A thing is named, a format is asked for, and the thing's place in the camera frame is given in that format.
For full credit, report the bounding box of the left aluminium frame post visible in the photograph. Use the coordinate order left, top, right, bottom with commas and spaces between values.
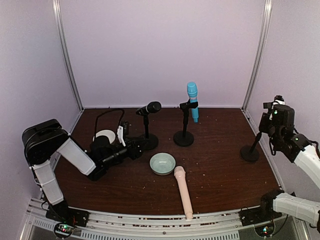
52, 0, 84, 112

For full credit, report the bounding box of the green ceramic bowl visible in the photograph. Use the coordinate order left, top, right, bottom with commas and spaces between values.
149, 152, 176, 176

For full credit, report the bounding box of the black microphone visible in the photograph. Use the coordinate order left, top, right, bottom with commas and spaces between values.
135, 101, 162, 116

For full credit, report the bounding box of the pink toy microphone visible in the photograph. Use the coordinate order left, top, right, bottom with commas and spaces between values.
174, 166, 194, 221

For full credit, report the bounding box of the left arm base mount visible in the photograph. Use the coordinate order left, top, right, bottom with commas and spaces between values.
45, 205, 90, 239

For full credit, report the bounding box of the blue toy microphone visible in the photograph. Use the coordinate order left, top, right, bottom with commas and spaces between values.
187, 81, 199, 123

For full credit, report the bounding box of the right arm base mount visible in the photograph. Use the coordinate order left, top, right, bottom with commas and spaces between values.
238, 206, 282, 239

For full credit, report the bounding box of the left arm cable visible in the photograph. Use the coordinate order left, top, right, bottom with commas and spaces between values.
93, 108, 126, 141

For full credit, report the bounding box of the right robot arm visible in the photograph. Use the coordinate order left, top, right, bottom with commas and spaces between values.
259, 100, 320, 230

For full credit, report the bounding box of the right aluminium frame post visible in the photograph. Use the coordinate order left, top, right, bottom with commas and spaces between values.
242, 0, 273, 112

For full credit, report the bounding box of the black microphone stand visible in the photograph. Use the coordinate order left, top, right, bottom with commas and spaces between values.
240, 101, 275, 163
173, 100, 198, 147
136, 110, 159, 151

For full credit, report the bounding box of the aluminium frame post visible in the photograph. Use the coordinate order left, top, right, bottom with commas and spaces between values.
52, 0, 84, 112
242, 0, 273, 112

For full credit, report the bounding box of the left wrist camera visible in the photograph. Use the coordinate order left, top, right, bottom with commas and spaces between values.
117, 120, 130, 147

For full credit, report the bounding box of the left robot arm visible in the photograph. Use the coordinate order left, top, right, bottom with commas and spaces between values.
21, 119, 148, 218

